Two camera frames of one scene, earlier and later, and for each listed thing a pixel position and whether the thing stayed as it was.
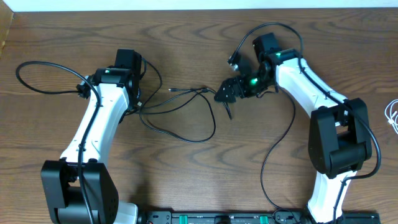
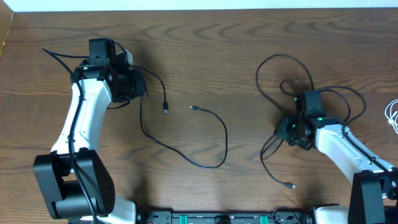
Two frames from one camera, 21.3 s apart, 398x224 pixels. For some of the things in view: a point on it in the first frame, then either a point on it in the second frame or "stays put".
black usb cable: (175, 89) → (166, 109)
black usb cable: (272, 156) → (277, 107)
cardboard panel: (6, 15) stays put
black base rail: (285, 217) stays put
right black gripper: (237, 88) → (285, 132)
